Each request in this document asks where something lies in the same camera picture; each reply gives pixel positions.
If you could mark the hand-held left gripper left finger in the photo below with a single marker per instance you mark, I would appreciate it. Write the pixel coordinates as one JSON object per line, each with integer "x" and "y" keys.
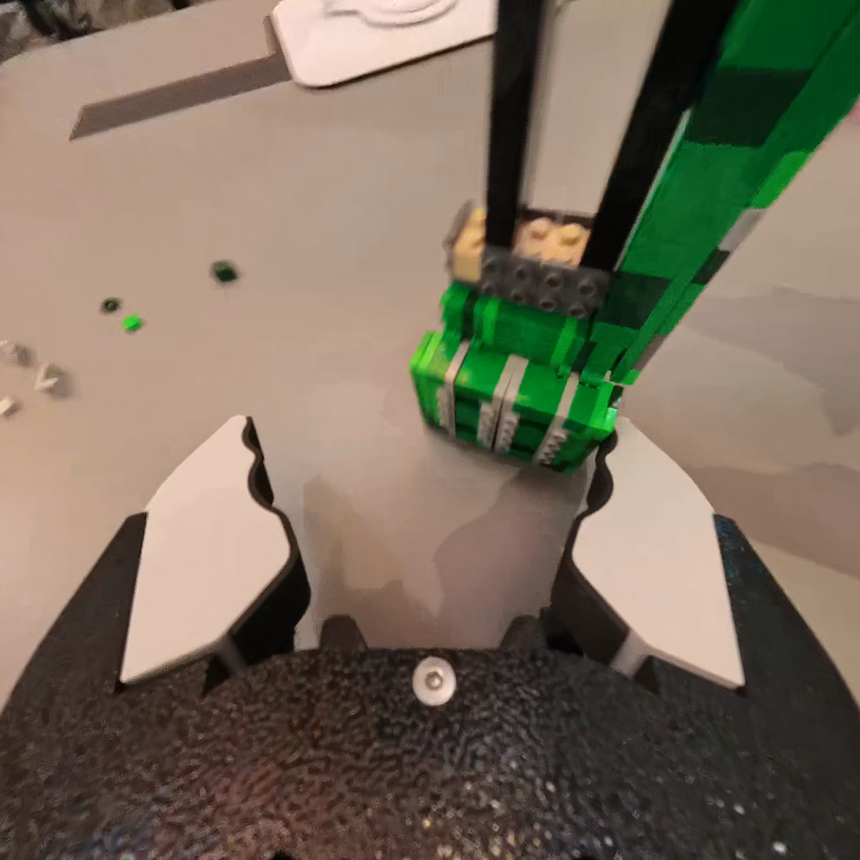
{"x": 208, "y": 551}

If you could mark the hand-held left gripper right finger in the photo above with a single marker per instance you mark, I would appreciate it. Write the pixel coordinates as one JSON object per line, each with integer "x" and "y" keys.
{"x": 652, "y": 557}

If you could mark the green toy brick model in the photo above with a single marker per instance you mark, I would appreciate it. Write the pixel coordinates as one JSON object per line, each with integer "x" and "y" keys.
{"x": 524, "y": 403}

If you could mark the grey desk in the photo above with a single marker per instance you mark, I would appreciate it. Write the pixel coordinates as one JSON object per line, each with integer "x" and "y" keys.
{"x": 269, "y": 235}

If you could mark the grey slope brick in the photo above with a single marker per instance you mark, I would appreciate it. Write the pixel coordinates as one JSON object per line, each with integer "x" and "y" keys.
{"x": 51, "y": 380}

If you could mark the tiny bright green brick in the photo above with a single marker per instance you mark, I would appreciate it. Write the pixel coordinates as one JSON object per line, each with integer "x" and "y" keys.
{"x": 132, "y": 323}

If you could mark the tiny dark green tile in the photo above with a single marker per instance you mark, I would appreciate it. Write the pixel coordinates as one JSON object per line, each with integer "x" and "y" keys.
{"x": 111, "y": 306}

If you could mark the dark green cube brick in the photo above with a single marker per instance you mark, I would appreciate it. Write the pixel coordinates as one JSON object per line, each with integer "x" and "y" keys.
{"x": 225, "y": 272}

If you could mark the white flat stand base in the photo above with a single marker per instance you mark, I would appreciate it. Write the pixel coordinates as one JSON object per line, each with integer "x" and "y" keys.
{"x": 403, "y": 57}

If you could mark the white round disc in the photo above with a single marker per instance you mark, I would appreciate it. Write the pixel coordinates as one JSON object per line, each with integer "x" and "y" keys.
{"x": 390, "y": 17}

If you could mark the grey bracket brick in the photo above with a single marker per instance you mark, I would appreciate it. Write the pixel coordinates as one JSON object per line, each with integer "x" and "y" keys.
{"x": 17, "y": 353}

